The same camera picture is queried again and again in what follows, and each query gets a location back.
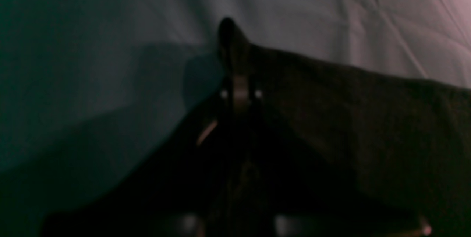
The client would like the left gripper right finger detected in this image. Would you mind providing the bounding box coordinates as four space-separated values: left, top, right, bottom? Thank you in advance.
235 79 431 237

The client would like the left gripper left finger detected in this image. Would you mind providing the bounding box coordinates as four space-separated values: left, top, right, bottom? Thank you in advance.
40 82 236 237

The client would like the black T-shirt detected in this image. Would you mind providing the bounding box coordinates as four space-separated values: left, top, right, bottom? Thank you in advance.
217 18 470 237

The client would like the blue table cloth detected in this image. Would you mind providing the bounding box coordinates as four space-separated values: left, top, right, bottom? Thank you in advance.
1 0 470 237

